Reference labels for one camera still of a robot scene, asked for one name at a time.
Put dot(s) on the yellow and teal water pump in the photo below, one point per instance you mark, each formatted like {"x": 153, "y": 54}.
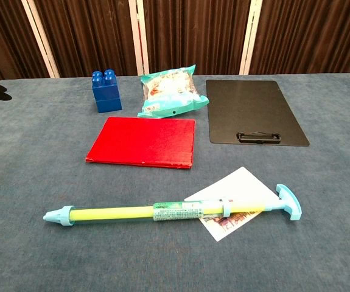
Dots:
{"x": 101, "y": 213}

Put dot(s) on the brown curtain partition screen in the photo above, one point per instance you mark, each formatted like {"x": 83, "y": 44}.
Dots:
{"x": 86, "y": 36}
{"x": 193, "y": 36}
{"x": 314, "y": 36}
{"x": 1, "y": 36}

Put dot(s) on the blue toy building block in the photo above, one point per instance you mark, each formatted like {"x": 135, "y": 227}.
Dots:
{"x": 107, "y": 97}

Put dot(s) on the red flat notebook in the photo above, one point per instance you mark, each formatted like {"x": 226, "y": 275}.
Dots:
{"x": 141, "y": 143}

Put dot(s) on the teal snack bag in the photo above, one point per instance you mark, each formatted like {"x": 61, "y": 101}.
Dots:
{"x": 168, "y": 102}

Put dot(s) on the black clipboard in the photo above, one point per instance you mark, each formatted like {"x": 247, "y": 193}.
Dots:
{"x": 247, "y": 106}

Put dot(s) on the white picture postcard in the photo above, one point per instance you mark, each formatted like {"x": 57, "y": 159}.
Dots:
{"x": 238, "y": 185}

